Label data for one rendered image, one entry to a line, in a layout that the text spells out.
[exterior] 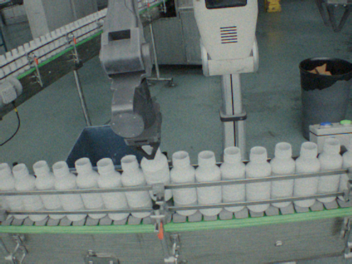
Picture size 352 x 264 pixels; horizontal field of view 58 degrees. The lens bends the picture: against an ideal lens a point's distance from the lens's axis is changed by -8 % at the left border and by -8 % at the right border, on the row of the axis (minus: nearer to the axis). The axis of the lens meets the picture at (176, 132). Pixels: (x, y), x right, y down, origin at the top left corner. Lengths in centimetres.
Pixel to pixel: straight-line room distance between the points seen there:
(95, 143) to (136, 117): 98
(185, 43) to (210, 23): 329
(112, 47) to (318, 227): 65
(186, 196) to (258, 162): 19
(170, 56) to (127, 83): 408
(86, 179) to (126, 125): 30
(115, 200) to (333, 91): 217
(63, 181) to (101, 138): 67
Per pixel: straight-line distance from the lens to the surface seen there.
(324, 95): 275
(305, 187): 84
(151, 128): 67
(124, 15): 61
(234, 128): 144
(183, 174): 79
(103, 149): 154
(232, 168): 79
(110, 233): 90
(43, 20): 666
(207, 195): 81
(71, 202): 89
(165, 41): 462
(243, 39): 126
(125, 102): 55
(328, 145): 82
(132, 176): 81
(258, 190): 81
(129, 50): 57
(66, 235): 95
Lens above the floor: 160
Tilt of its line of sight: 29 degrees down
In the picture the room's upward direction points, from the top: 8 degrees counter-clockwise
